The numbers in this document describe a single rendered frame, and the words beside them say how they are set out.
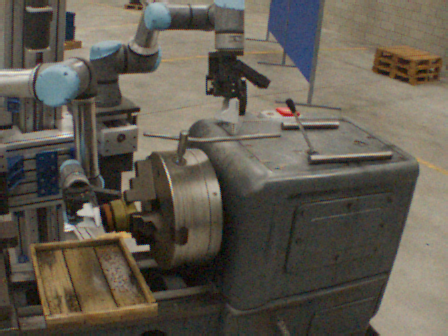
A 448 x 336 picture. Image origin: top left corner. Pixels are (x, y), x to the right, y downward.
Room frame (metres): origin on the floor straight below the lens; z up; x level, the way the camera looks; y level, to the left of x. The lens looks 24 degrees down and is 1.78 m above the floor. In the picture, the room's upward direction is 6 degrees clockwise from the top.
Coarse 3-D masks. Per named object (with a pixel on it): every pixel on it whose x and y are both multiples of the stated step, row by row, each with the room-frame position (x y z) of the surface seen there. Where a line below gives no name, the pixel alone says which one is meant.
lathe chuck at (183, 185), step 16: (160, 160) 1.27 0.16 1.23; (192, 160) 1.29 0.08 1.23; (160, 176) 1.27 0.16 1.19; (176, 176) 1.22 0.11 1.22; (192, 176) 1.24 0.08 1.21; (160, 192) 1.26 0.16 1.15; (176, 192) 1.19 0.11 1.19; (192, 192) 1.20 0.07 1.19; (144, 208) 1.38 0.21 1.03; (160, 208) 1.33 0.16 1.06; (176, 208) 1.16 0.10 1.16; (192, 208) 1.18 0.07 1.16; (208, 208) 1.20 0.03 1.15; (176, 224) 1.15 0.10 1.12; (192, 224) 1.17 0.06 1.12; (208, 224) 1.18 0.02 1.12; (192, 240) 1.16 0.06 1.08; (208, 240) 1.18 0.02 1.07; (160, 256) 1.24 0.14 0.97; (176, 256) 1.15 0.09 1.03; (192, 256) 1.18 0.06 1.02
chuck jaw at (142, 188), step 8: (144, 160) 1.33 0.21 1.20; (136, 168) 1.33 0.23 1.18; (144, 168) 1.32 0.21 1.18; (152, 168) 1.33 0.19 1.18; (136, 176) 1.32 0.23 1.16; (144, 176) 1.31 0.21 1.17; (152, 176) 1.31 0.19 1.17; (136, 184) 1.29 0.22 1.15; (144, 184) 1.29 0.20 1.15; (152, 184) 1.30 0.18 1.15; (128, 192) 1.27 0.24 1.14; (136, 192) 1.27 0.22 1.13; (144, 192) 1.28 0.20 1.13; (152, 192) 1.29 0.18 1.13; (128, 200) 1.25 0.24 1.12; (136, 200) 1.27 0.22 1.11; (144, 200) 1.29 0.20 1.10; (152, 200) 1.31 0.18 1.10
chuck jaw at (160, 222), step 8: (136, 216) 1.20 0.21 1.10; (144, 216) 1.21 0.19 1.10; (152, 216) 1.21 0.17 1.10; (160, 216) 1.22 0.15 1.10; (136, 224) 1.20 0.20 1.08; (144, 224) 1.18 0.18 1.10; (152, 224) 1.18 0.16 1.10; (160, 224) 1.17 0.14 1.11; (168, 224) 1.17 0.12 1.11; (144, 232) 1.18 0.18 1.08; (152, 232) 1.18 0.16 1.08; (160, 232) 1.15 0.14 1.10; (168, 232) 1.16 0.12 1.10; (176, 232) 1.15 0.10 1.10; (184, 232) 1.16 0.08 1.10; (160, 240) 1.15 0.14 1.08; (168, 240) 1.16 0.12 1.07; (176, 240) 1.15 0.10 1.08; (184, 240) 1.16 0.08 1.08
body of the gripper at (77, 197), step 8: (72, 184) 1.33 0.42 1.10; (80, 184) 1.34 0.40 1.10; (88, 184) 1.35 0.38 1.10; (64, 192) 1.32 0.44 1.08; (72, 192) 1.27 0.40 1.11; (80, 192) 1.28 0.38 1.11; (88, 192) 1.29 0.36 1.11; (64, 200) 1.29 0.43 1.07; (72, 200) 1.24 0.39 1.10; (80, 200) 1.24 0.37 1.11; (88, 200) 1.26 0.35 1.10; (72, 208) 1.24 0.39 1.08; (80, 208) 1.25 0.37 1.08; (72, 216) 1.24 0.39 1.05; (80, 216) 1.24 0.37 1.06
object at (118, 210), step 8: (120, 200) 1.25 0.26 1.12; (104, 208) 1.21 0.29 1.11; (112, 208) 1.22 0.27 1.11; (120, 208) 1.22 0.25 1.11; (128, 208) 1.23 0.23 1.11; (136, 208) 1.24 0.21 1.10; (104, 216) 1.19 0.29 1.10; (112, 216) 1.20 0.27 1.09; (120, 216) 1.20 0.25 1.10; (128, 216) 1.21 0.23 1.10; (104, 224) 1.23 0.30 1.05; (112, 224) 1.19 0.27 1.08; (120, 224) 1.20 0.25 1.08; (128, 224) 1.20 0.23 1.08; (120, 232) 1.21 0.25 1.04
